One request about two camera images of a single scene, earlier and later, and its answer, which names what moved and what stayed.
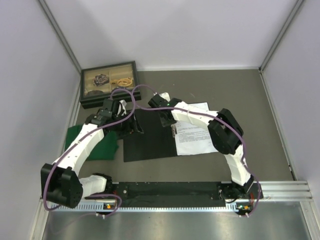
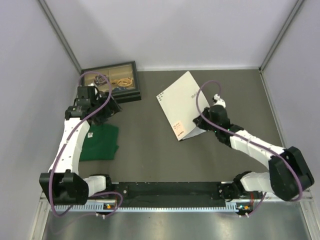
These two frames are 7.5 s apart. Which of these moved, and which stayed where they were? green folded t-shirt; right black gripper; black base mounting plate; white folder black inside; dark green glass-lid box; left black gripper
Moved: white folder black inside; left black gripper; right black gripper
Stayed: black base mounting plate; green folded t-shirt; dark green glass-lid box
